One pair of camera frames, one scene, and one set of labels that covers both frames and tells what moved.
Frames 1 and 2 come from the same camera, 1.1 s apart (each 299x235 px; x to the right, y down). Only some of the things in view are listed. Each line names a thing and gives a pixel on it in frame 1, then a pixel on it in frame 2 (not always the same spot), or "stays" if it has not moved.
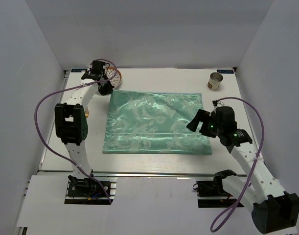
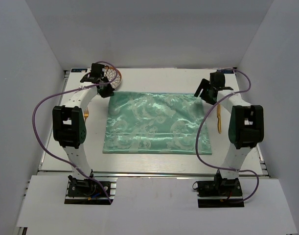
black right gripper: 204,116 to 204,84
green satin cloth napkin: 139,122 stays
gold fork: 86,111 stays
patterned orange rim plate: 114,75 stays
